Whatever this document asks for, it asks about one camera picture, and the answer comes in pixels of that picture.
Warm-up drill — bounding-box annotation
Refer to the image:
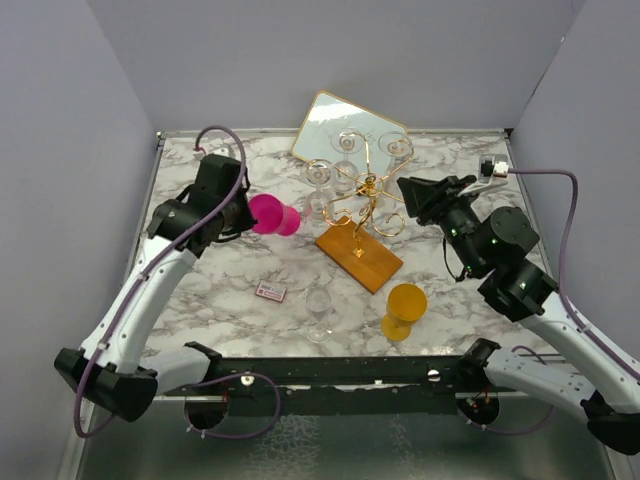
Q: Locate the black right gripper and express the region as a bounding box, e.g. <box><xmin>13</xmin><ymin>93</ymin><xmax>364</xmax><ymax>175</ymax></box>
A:
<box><xmin>398</xmin><ymin>175</ymin><xmax>485</xmax><ymax>276</ymax></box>

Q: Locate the pink plastic goblet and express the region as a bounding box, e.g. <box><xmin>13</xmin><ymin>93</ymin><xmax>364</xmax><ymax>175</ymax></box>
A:
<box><xmin>249</xmin><ymin>194</ymin><xmax>301</xmax><ymax>236</ymax></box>

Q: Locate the clear round wine glass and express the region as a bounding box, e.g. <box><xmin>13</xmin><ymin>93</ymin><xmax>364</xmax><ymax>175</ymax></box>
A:
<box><xmin>331</xmin><ymin>130</ymin><xmax>365</xmax><ymax>197</ymax></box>

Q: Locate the small clear stemmed glass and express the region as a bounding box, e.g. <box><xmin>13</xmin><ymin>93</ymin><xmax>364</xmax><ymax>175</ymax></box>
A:
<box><xmin>305</xmin><ymin>287</ymin><xmax>332</xmax><ymax>343</ymax></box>

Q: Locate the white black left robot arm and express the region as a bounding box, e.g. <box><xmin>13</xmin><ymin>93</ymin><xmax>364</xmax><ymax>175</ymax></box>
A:
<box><xmin>54</xmin><ymin>154</ymin><xmax>255</xmax><ymax>422</ymax></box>

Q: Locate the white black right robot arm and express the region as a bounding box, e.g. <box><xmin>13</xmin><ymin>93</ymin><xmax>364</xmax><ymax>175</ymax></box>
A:
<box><xmin>397</xmin><ymin>175</ymin><xmax>639</xmax><ymax>456</ymax></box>

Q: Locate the hanging clear glass on rack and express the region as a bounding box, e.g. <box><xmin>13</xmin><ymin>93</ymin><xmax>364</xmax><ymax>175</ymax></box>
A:
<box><xmin>378</xmin><ymin>131</ymin><xmax>414</xmax><ymax>175</ymax></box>

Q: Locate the wooden rack base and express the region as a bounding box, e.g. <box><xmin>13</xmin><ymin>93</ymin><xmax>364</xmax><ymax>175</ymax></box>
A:
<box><xmin>315</xmin><ymin>216</ymin><xmax>403</xmax><ymax>294</ymax></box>

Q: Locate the gold framed whiteboard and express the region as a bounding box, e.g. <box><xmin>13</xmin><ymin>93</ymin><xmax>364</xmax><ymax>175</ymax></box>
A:
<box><xmin>291</xmin><ymin>91</ymin><xmax>407</xmax><ymax>176</ymax></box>

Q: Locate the yellow plastic goblet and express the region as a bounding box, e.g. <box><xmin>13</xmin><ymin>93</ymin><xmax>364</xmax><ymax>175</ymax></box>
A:
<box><xmin>381</xmin><ymin>283</ymin><xmax>428</xmax><ymax>342</ymax></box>

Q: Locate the small red white box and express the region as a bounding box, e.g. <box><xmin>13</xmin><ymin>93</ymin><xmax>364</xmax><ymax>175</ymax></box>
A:
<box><xmin>255</xmin><ymin>281</ymin><xmax>287</xmax><ymax>303</ymax></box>

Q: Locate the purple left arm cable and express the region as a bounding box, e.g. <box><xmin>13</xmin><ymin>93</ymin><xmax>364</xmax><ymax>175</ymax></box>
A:
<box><xmin>73</xmin><ymin>125</ymin><xmax>249</xmax><ymax>439</ymax></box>

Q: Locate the gold wire wine glass rack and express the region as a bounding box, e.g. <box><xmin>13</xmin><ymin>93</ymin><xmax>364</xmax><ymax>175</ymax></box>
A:
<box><xmin>311</xmin><ymin>153</ymin><xmax>414</xmax><ymax>238</ymax></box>

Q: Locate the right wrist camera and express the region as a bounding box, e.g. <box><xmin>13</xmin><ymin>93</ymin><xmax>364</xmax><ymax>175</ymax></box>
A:
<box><xmin>459</xmin><ymin>154</ymin><xmax>510</xmax><ymax>197</ymax></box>

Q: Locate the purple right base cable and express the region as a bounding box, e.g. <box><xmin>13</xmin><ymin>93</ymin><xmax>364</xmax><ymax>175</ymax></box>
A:
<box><xmin>457</xmin><ymin>345</ymin><xmax>564</xmax><ymax>435</ymax></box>

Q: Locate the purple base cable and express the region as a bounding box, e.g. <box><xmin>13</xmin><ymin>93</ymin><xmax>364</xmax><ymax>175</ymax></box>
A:
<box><xmin>183</xmin><ymin>372</ymin><xmax>281</xmax><ymax>441</ymax></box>
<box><xmin>457</xmin><ymin>345</ymin><xmax>564</xmax><ymax>435</ymax></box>

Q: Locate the black mounting rail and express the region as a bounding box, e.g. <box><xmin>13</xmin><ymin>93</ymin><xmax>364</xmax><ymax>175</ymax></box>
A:
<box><xmin>167</xmin><ymin>351</ymin><xmax>508</xmax><ymax>417</ymax></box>

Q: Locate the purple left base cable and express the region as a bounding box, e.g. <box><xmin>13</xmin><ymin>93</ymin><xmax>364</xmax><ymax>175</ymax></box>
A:
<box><xmin>183</xmin><ymin>372</ymin><xmax>281</xmax><ymax>441</ymax></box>

